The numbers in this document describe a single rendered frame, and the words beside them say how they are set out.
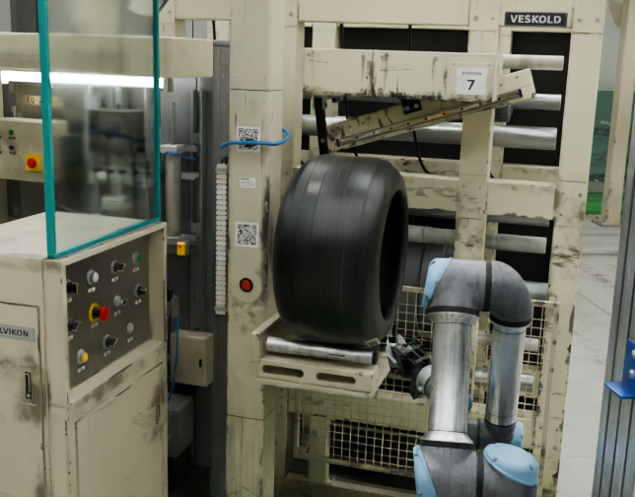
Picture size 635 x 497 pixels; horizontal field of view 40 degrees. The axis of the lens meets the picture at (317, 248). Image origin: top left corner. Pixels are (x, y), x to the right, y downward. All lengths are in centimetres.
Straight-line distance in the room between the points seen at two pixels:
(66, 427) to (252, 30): 122
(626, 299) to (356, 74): 137
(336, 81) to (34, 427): 137
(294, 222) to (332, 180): 17
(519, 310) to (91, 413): 112
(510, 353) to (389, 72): 108
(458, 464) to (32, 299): 108
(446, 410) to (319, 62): 131
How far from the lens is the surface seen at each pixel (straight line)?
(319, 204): 242
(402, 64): 274
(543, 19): 301
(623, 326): 171
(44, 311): 221
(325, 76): 280
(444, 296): 195
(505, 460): 192
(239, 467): 293
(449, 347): 194
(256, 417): 283
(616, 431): 176
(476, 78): 271
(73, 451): 233
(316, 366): 259
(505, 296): 196
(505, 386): 209
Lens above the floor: 177
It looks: 13 degrees down
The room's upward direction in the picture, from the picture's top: 2 degrees clockwise
